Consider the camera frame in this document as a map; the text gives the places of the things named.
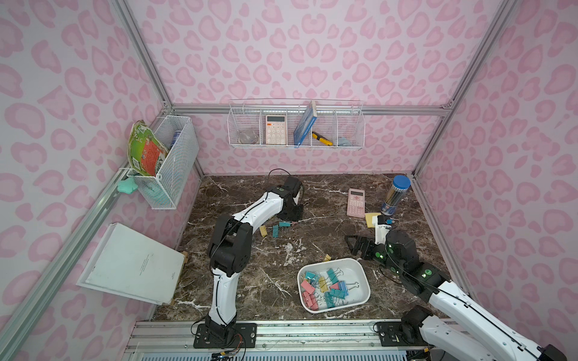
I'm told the yellow binder clip cluster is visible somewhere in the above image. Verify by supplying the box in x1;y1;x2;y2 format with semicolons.
318;276;329;293

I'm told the pink binder clip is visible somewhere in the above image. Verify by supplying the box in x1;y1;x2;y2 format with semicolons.
300;279;319;311

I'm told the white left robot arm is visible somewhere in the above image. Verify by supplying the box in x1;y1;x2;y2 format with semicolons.
206;176;304;338

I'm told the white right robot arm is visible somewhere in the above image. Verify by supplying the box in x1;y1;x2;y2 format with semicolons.
345;230;567;360

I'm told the white storage tray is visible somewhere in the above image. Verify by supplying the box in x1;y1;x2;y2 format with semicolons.
297;258;371;314

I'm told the teal binder clip near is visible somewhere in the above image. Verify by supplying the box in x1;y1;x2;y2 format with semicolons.
304;271;319;284

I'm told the yellow sticky note pad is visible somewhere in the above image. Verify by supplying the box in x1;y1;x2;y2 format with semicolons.
365;213;382;229

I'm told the pink calculator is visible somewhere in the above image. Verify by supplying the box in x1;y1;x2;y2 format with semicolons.
347;189;365;218

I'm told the pencil jar blue lid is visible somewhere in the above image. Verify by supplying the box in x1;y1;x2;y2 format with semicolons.
381;175;411;217

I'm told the yellow utility knife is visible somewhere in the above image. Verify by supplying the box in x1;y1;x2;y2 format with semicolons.
312;132;334;147

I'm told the white calculator in shelf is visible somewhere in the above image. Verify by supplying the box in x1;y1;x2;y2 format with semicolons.
265;114;287;145

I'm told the blue book in shelf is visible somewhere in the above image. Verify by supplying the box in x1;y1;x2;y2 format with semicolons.
294;100;318;147

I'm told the white mesh side basket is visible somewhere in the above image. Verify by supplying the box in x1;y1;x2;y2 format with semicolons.
132;115;200;210

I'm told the green red snack bag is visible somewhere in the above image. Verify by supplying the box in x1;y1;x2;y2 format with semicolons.
127;120;169;177

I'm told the white paper pad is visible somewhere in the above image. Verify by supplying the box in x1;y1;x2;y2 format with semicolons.
77;223;186;305

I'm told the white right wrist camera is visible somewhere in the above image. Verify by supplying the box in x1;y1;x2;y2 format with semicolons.
372;214;391;245

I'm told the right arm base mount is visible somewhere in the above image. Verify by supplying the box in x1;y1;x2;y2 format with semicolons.
372;305;444;347

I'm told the white wire wall shelf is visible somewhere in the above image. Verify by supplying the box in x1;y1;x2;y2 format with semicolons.
227;99;365;149

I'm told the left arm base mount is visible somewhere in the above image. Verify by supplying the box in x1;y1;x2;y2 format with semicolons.
194;321;257;349

